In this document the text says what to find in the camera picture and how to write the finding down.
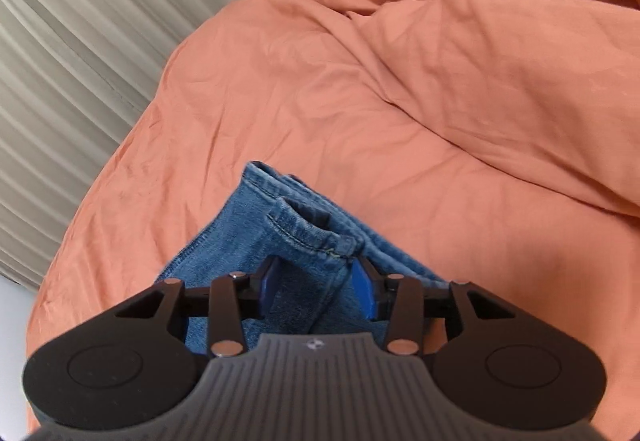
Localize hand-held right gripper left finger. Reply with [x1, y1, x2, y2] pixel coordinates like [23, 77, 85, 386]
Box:
[114, 257, 282, 358]

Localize blue denim pants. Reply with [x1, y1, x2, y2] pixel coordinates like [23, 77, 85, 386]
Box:
[162, 161, 451, 353]

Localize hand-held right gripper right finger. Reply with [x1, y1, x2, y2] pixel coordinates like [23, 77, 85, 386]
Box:
[350, 258, 517, 356]

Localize orange bed sheet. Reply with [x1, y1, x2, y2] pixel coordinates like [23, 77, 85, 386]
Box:
[25, 0, 640, 433]

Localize orange duvet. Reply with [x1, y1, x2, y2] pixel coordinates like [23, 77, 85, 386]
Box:
[269, 0, 640, 218]

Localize beige pleated curtain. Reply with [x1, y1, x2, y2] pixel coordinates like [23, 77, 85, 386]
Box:
[0, 0, 309, 293]

